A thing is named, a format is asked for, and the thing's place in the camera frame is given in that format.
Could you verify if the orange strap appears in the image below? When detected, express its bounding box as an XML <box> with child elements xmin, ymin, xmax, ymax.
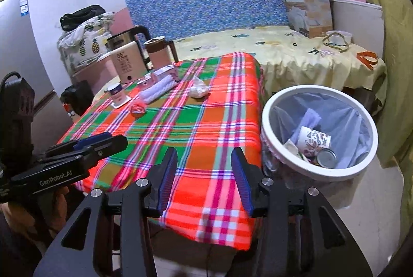
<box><xmin>356</xmin><ymin>51</ymin><xmax>378</xmax><ymax>70</ymax></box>

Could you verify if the blue bin liner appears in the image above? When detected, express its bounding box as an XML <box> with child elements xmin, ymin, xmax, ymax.
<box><xmin>269</xmin><ymin>93</ymin><xmax>370</xmax><ymax>168</ymax></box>

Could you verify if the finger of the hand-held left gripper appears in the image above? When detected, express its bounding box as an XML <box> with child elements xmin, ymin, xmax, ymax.
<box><xmin>32</xmin><ymin>135</ymin><xmax>129</xmax><ymax>168</ymax></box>
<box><xmin>40</xmin><ymin>132</ymin><xmax>113</xmax><ymax>159</ymax></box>

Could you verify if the white plastic bag wrapper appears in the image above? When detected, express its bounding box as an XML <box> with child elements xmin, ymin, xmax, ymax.
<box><xmin>139</xmin><ymin>75</ymin><xmax>177</xmax><ymax>104</ymax></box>

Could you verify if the small pink box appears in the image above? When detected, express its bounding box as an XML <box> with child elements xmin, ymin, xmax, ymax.
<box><xmin>154</xmin><ymin>66</ymin><xmax>179</xmax><ymax>81</ymax></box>

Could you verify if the steel electric kettle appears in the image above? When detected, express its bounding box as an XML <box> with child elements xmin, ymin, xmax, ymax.
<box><xmin>106</xmin><ymin>25</ymin><xmax>152</xmax><ymax>69</ymax></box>

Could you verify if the yellow printed bedsheet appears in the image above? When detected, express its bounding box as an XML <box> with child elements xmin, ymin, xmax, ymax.
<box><xmin>93</xmin><ymin>26</ymin><xmax>388</xmax><ymax>106</ymax></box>

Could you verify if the red drink can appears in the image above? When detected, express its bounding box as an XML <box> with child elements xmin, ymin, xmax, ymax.
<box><xmin>315</xmin><ymin>148</ymin><xmax>338</xmax><ymax>168</ymax></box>

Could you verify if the black cable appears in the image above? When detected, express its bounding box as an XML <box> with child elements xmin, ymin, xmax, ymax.
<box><xmin>205</xmin><ymin>243</ymin><xmax>217</xmax><ymax>277</ymax></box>

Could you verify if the silver refrigerator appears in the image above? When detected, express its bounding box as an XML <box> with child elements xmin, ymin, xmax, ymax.
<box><xmin>0</xmin><ymin>0</ymin><xmax>65</xmax><ymax>142</ymax></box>

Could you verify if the pineapple print bedding bag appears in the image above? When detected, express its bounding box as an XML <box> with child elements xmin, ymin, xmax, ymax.
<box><xmin>57</xmin><ymin>12</ymin><xmax>115</xmax><ymax>74</ymax></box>

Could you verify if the pink jug with black handle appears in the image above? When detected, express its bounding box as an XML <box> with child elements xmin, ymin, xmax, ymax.
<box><xmin>144</xmin><ymin>36</ymin><xmax>179</xmax><ymax>71</ymax></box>

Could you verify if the pink cabinet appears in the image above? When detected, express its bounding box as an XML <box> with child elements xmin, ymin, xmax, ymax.
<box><xmin>72</xmin><ymin>56</ymin><xmax>118</xmax><ymax>93</ymax></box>

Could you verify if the black bag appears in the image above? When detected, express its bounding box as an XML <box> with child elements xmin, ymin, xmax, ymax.
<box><xmin>60</xmin><ymin>5</ymin><xmax>107</xmax><ymax>29</ymax></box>

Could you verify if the cardboard box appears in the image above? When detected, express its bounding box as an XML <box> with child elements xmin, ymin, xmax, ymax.
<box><xmin>274</xmin><ymin>0</ymin><xmax>338</xmax><ymax>39</ymax></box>

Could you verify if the plaid tablecloth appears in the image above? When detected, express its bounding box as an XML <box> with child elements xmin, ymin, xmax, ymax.
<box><xmin>57</xmin><ymin>52</ymin><xmax>265</xmax><ymax>251</ymax></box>

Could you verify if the small red crumpled wrapper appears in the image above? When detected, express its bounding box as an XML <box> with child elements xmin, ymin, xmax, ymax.
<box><xmin>130</xmin><ymin>103</ymin><xmax>147</xmax><ymax>118</ymax></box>

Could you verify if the small white blue cup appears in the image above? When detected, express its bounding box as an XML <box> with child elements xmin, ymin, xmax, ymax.
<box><xmin>107</xmin><ymin>84</ymin><xmax>132</xmax><ymax>109</ymax></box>

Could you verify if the white rimmed trash bin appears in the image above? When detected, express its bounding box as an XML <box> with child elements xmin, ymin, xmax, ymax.
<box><xmin>261</xmin><ymin>85</ymin><xmax>379</xmax><ymax>210</ymax></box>

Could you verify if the green curtain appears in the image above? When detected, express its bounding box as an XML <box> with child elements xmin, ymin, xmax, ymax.
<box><xmin>336</xmin><ymin>0</ymin><xmax>413</xmax><ymax>277</ymax></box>

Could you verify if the white bowl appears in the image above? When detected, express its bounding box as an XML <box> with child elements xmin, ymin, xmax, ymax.
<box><xmin>326</xmin><ymin>30</ymin><xmax>352</xmax><ymax>43</ymax></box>

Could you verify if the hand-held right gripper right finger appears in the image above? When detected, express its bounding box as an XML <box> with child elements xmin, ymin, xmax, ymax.
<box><xmin>231</xmin><ymin>147</ymin><xmax>375</xmax><ymax>277</ymax></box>

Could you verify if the black backpack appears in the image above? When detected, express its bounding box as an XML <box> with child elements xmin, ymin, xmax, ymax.
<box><xmin>61</xmin><ymin>81</ymin><xmax>94</xmax><ymax>116</ymax></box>

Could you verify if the person's left hand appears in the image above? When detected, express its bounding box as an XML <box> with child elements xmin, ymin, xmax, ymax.
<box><xmin>0</xmin><ymin>188</ymin><xmax>70</xmax><ymax>240</ymax></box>

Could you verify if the crumpled white tissue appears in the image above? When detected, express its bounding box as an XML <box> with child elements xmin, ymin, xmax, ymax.
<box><xmin>189</xmin><ymin>76</ymin><xmax>210</xmax><ymax>99</ymax></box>

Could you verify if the olive strap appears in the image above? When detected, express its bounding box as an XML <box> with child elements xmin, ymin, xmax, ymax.
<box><xmin>323</xmin><ymin>33</ymin><xmax>350</xmax><ymax>53</ymax></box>

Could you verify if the white board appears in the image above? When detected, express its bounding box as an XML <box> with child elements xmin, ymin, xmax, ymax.
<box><xmin>329</xmin><ymin>0</ymin><xmax>384</xmax><ymax>55</ymax></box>

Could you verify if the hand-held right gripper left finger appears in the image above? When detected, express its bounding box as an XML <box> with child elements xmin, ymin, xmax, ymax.
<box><xmin>34</xmin><ymin>147</ymin><xmax>179</xmax><ymax>277</ymax></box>

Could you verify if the patterned paper cup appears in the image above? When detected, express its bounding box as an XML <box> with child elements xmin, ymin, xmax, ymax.
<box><xmin>297</xmin><ymin>126</ymin><xmax>332</xmax><ymax>155</ymax></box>

